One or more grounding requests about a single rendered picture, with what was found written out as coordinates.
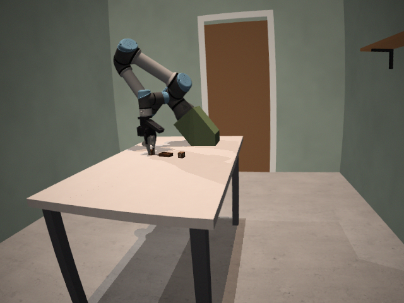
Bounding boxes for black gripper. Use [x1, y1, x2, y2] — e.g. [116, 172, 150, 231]
[137, 116, 157, 154]

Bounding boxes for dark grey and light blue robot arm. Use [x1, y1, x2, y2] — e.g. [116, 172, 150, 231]
[113, 39, 194, 120]

